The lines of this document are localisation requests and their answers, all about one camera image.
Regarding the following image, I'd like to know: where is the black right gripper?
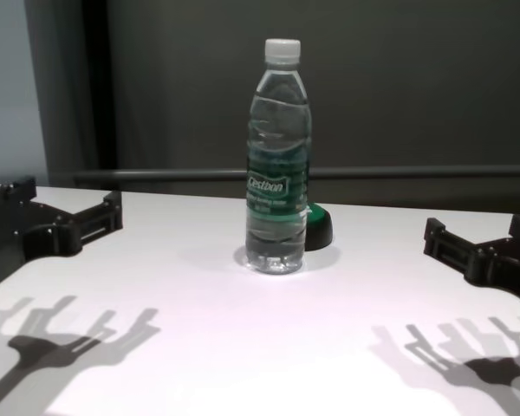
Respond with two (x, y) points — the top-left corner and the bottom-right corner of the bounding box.
(423, 214), (520, 311)

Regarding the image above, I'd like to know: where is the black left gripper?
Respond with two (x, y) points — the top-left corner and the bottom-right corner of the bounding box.
(0, 176), (125, 278)

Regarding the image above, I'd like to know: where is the clear plastic water bottle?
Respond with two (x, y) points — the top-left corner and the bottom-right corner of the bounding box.
(244, 37), (313, 275)

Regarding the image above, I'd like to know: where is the black green round button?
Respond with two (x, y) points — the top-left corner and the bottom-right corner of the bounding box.
(305, 203), (334, 251)

